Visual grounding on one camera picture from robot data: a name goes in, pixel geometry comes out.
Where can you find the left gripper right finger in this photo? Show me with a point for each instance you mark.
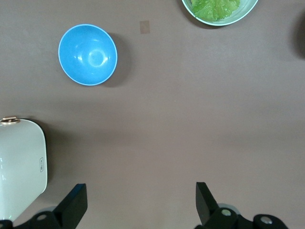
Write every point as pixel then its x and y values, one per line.
pixel 207 210

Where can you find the pale green plate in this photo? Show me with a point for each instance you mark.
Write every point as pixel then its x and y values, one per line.
pixel 243 13

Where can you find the cream white toaster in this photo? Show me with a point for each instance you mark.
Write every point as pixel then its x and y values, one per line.
pixel 21 162

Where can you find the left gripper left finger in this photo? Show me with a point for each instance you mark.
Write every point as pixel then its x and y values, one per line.
pixel 71 207

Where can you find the blue bowl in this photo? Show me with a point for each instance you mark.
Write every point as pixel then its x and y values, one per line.
pixel 88 55

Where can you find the green lettuce leaf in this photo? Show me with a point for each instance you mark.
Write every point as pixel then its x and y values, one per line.
pixel 214 9

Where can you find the small brown tape mark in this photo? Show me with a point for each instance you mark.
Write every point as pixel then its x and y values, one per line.
pixel 144 27

